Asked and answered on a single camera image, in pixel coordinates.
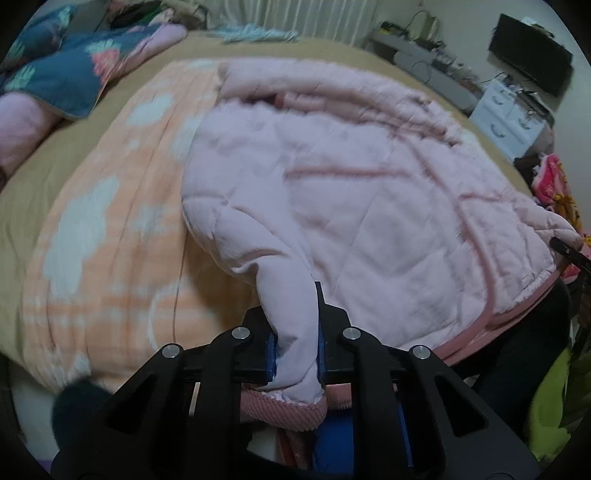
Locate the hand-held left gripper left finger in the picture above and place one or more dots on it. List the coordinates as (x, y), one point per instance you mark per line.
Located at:
(271, 359)

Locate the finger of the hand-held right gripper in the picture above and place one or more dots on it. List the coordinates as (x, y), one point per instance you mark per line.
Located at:
(570, 252)

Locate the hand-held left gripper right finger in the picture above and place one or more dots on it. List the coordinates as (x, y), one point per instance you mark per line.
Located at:
(321, 357)

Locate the pink quilted jacket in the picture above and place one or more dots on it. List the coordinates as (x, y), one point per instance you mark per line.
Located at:
(369, 207)

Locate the pile of dark clothes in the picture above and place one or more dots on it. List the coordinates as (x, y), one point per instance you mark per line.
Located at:
(138, 11)

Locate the bright pink printed cloth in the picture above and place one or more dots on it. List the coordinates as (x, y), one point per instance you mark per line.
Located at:
(556, 184)

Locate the dark bag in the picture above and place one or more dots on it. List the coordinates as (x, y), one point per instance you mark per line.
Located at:
(526, 165)

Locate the yellow-green cloth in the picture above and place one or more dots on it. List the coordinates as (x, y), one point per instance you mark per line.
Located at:
(554, 397)

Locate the white drawer cabinet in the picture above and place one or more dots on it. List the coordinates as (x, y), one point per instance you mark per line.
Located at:
(508, 120)

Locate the dark fuzzy thing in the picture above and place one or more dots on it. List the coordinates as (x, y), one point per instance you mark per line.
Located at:
(78, 408)

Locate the black television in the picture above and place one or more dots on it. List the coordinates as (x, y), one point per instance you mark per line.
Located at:
(531, 55)

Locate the orange and white fleece blanket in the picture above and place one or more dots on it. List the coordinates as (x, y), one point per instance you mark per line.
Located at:
(115, 207)

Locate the grey desk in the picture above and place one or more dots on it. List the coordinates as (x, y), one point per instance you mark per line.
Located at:
(434, 76)

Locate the clutter of small desk things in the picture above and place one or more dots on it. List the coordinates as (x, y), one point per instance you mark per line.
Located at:
(425, 32)

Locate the tan bed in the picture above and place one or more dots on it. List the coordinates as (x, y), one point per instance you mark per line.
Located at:
(27, 184)

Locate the light blue knit cloth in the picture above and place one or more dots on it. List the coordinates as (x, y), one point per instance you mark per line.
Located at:
(258, 33)

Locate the white curtain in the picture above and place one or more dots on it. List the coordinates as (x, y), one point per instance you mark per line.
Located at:
(304, 18)

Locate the teal floral quilt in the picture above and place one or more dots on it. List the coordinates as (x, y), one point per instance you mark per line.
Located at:
(69, 69)

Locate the dark grey cushion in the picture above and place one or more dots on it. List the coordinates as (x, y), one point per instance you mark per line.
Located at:
(90, 14)

